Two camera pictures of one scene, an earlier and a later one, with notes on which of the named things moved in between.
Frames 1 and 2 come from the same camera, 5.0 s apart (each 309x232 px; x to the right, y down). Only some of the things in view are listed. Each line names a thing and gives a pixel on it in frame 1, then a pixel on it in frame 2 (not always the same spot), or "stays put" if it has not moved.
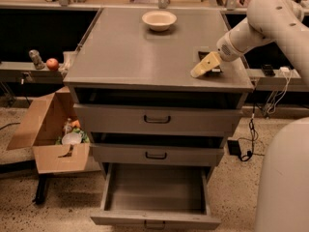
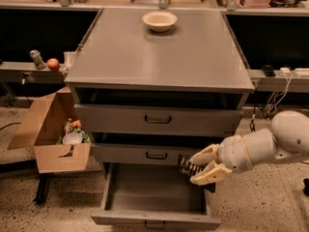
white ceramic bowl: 159,20 stays put
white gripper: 226,49 to 232,153
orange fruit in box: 75,123 stays put
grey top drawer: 157,120 stays put
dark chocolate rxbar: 215,72 to 187,169
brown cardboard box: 42,131 stays put
